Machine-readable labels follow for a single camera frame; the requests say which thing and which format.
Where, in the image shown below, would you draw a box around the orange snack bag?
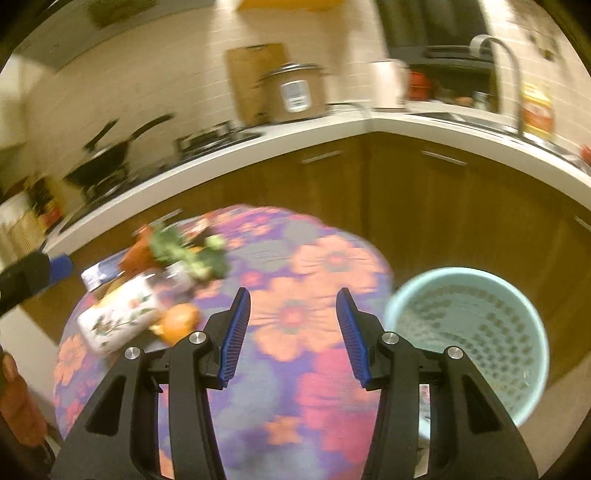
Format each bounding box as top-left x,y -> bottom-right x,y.
119,225 -> 158,278

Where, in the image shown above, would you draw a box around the green leafy vegetable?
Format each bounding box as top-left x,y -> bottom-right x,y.
148,225 -> 230,284

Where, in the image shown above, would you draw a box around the blue white milk carton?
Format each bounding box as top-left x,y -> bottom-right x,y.
80,260 -> 123,292

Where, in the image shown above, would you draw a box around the dark kitchen window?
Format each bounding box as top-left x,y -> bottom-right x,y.
377,0 -> 498,112

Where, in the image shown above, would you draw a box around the person's left hand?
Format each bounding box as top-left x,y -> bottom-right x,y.
1,353 -> 47,448

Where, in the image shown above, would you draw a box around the white floral plastic bottle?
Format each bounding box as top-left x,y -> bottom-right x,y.
77,269 -> 194,357

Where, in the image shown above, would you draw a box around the black wok pan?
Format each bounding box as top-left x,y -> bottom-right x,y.
63,113 -> 175,189

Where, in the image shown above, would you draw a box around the teal plastic waste basket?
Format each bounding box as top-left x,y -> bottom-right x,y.
382,267 -> 550,427

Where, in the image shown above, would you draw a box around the black gas stove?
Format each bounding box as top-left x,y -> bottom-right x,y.
58,121 -> 263,233

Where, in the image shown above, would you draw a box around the floral purple tablecloth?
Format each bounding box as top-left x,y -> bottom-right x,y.
54,205 -> 392,479

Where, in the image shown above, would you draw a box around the wooden base cabinets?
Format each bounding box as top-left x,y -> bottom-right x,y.
18,131 -> 591,384

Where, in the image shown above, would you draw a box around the wooden cutting board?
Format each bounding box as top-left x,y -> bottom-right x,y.
224,43 -> 290,127

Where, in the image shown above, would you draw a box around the white countertop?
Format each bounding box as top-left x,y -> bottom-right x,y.
43,103 -> 590,256

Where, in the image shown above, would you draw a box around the brown rice cooker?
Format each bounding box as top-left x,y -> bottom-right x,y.
259,63 -> 328,124

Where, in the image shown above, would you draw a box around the red tomato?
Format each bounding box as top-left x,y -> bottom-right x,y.
580,145 -> 591,166

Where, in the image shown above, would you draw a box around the yellow dish soap bag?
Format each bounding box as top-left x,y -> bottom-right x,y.
522,83 -> 555,141

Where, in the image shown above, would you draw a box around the red pot on windowsill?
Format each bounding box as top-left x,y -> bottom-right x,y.
409,70 -> 433,101

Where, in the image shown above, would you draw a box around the white electric kettle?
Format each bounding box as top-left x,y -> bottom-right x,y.
370,59 -> 411,111

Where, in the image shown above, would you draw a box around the chrome sink faucet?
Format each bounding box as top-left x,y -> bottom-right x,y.
469,34 -> 525,139

